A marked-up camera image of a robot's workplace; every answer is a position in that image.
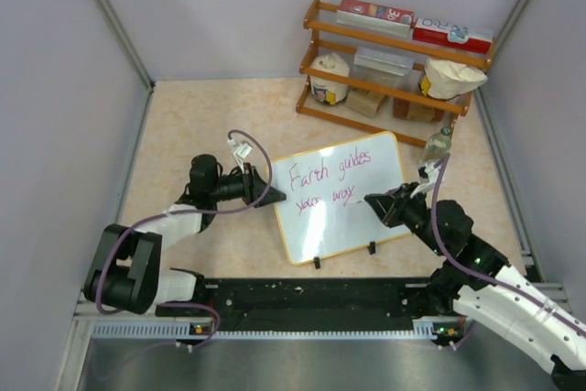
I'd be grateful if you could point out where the clear plastic box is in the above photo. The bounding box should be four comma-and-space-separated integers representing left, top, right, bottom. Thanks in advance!
353, 47, 415, 86

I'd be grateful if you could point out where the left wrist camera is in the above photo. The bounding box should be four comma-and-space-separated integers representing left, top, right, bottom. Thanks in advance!
227, 138, 253, 171

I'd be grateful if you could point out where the yellow framed whiteboard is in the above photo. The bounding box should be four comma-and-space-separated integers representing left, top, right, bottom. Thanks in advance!
271, 131, 409, 265

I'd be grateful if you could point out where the brown block right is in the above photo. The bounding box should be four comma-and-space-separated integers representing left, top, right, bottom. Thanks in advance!
393, 98, 436, 122

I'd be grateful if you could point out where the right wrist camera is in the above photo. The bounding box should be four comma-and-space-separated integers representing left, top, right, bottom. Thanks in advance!
410, 154, 450, 199

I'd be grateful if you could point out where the grey cable duct rail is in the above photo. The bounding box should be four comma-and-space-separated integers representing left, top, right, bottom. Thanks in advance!
92, 320, 463, 342

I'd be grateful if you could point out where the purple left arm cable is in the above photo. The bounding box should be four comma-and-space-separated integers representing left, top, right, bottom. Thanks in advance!
93, 129, 275, 346

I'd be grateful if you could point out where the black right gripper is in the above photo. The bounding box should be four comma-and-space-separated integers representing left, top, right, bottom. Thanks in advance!
365, 180, 447, 255

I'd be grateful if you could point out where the red foil wrap box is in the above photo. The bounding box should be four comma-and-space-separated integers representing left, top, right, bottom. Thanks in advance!
336, 0, 415, 38

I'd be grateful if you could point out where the clear glass bottle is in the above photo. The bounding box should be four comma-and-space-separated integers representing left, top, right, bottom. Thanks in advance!
419, 126, 452, 163

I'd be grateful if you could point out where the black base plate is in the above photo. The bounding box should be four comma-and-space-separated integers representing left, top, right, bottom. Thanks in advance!
192, 277, 455, 331

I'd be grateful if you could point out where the red white wrap box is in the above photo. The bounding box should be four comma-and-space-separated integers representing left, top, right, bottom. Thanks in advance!
412, 17, 494, 55

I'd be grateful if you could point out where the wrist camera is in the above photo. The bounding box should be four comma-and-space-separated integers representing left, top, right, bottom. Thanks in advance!
410, 154, 450, 199
227, 138, 253, 171

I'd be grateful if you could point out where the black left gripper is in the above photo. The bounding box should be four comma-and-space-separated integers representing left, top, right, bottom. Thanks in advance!
210, 161, 286, 208

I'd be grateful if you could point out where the orange wooden shelf rack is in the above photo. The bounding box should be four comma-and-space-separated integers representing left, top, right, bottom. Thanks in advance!
296, 0, 494, 147

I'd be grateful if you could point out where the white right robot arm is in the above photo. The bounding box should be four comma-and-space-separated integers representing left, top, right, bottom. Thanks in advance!
364, 183, 585, 390

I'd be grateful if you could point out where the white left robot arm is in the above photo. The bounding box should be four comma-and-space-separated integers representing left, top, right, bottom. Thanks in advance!
83, 154, 287, 315

